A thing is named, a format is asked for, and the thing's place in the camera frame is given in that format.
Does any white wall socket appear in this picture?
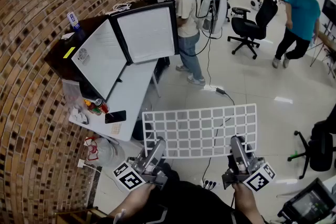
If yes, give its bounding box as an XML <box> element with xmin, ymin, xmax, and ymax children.
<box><xmin>77</xmin><ymin>158</ymin><xmax>102</xmax><ymax>174</ymax></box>

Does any coiled white cable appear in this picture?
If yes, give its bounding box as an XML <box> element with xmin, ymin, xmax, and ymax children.
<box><xmin>112</xmin><ymin>0</ymin><xmax>137</xmax><ymax>13</ymax></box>

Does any person's black clothed body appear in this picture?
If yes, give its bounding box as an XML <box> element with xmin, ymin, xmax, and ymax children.
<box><xmin>98</xmin><ymin>162</ymin><xmax>268</xmax><ymax>224</ymax></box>

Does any white table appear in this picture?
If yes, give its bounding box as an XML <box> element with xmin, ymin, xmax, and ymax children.
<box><xmin>68</xmin><ymin>59</ymin><xmax>161</xmax><ymax>142</ymax></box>

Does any white wire fridge shelf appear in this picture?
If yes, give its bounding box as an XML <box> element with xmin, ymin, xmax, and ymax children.
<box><xmin>142</xmin><ymin>103</ymin><xmax>258</xmax><ymax>158</ymax></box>

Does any black smartphone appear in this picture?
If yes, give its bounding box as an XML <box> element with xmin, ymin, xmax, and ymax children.
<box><xmin>104</xmin><ymin>110</ymin><xmax>127</xmax><ymax>124</ymax></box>

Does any black field monitor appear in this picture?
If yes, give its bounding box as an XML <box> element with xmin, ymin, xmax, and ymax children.
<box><xmin>277</xmin><ymin>177</ymin><xmax>336</xmax><ymax>224</ymax></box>

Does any clear plastic container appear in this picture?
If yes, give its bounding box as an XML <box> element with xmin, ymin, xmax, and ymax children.
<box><xmin>62</xmin><ymin>78</ymin><xmax>82</xmax><ymax>111</ymax></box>

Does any blue white drink can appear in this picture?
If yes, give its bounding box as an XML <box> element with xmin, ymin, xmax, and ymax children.
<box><xmin>67</xmin><ymin>11</ymin><xmax>81</xmax><ymax>32</ymax></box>

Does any clear water jug red handle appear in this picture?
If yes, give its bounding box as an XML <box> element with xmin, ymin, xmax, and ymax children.
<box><xmin>84</xmin><ymin>135</ymin><xmax>126</xmax><ymax>168</ymax></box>

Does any black cabinet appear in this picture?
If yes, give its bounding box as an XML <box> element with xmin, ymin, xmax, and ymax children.
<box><xmin>106</xmin><ymin>0</ymin><xmax>175</xmax><ymax>15</ymax></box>

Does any black mini fridge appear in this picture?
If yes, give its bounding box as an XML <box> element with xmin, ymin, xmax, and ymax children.
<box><xmin>44</xmin><ymin>0</ymin><xmax>181</xmax><ymax>103</ymax></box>

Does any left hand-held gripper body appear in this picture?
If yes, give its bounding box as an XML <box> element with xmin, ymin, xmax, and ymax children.
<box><xmin>112</xmin><ymin>149</ymin><xmax>169</xmax><ymax>192</ymax></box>

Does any black wall screen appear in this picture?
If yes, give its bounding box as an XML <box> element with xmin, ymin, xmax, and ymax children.
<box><xmin>321</xmin><ymin>0</ymin><xmax>336</xmax><ymax>25</ymax></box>

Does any person's right forearm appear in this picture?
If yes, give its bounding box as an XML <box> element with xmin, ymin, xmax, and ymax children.
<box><xmin>232</xmin><ymin>182</ymin><xmax>266</xmax><ymax>224</ymax></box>

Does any white plastic bag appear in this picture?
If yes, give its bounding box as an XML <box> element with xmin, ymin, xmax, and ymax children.
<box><xmin>68</xmin><ymin>106</ymin><xmax>90</xmax><ymax>125</ymax></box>

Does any person's left forearm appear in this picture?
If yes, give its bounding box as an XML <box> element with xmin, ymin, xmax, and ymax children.
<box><xmin>107</xmin><ymin>183</ymin><xmax>158</xmax><ymax>220</ymax></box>

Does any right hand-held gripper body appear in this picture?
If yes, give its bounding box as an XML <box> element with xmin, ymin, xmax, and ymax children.
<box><xmin>222</xmin><ymin>153</ymin><xmax>277</xmax><ymax>193</ymax></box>

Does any red drink can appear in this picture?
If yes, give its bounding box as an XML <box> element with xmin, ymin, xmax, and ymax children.
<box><xmin>94</xmin><ymin>98</ymin><xmax>110</xmax><ymax>114</ymax></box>

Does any black swivel chair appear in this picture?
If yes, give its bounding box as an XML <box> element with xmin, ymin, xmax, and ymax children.
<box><xmin>287</xmin><ymin>112</ymin><xmax>336</xmax><ymax>180</ymax></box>

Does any beige square pad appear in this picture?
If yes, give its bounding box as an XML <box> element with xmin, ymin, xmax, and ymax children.
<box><xmin>110</xmin><ymin>122</ymin><xmax>123</xmax><ymax>136</ymax></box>

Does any white floor power strip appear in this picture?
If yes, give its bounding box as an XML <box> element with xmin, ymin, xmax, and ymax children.
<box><xmin>203</xmin><ymin>179</ymin><xmax>221</xmax><ymax>189</ymax></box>

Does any black office chair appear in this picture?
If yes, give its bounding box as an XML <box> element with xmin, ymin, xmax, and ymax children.
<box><xmin>227</xmin><ymin>0</ymin><xmax>279</xmax><ymax>60</ymax></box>

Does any wooden shelf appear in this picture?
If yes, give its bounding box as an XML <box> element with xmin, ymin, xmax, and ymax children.
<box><xmin>55</xmin><ymin>206</ymin><xmax>106</xmax><ymax>224</ymax></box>

